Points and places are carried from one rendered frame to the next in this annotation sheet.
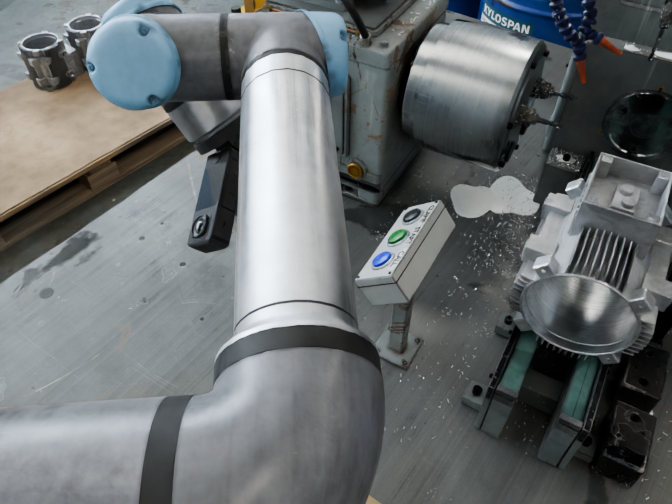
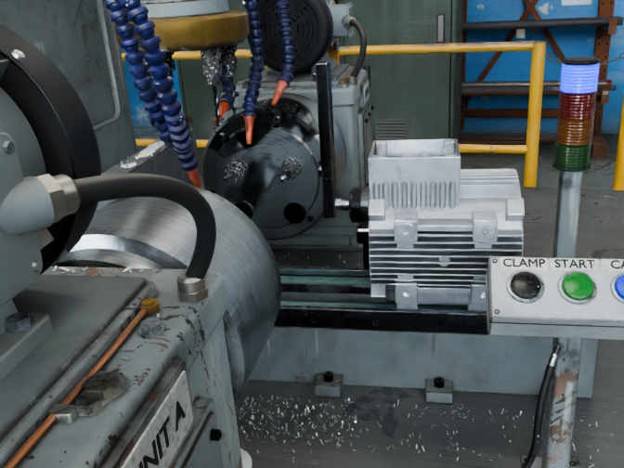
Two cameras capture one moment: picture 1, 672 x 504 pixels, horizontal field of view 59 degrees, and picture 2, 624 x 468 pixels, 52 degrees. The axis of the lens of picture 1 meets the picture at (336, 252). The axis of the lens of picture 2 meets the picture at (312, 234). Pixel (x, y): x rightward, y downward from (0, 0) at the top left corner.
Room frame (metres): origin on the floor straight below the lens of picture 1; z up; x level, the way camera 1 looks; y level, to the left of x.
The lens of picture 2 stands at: (1.02, 0.38, 1.37)
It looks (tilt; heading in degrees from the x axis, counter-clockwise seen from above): 22 degrees down; 252
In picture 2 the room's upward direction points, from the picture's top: 4 degrees counter-clockwise
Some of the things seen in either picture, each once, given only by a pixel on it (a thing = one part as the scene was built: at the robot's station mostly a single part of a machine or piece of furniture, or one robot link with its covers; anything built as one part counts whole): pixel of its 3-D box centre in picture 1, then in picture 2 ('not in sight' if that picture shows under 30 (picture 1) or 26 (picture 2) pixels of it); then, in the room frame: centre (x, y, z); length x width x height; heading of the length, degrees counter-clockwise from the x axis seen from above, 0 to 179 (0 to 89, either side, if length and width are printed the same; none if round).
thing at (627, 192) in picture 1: (620, 206); (414, 173); (0.61, -0.40, 1.11); 0.12 x 0.11 x 0.07; 152
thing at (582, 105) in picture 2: not in sight; (577, 103); (0.23, -0.53, 1.14); 0.06 x 0.06 x 0.04
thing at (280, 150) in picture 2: not in sight; (280, 160); (0.68, -0.82, 1.04); 0.41 x 0.25 x 0.25; 61
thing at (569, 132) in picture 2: not in sight; (574, 129); (0.23, -0.53, 1.10); 0.06 x 0.06 x 0.04
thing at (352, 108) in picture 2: not in sight; (306, 151); (0.56, -1.05, 0.99); 0.35 x 0.31 x 0.37; 61
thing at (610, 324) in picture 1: (592, 268); (442, 236); (0.57, -0.38, 1.02); 0.20 x 0.19 x 0.19; 152
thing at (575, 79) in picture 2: not in sight; (578, 76); (0.23, -0.53, 1.19); 0.06 x 0.06 x 0.04
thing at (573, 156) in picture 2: not in sight; (572, 154); (0.23, -0.53, 1.05); 0.06 x 0.06 x 0.04
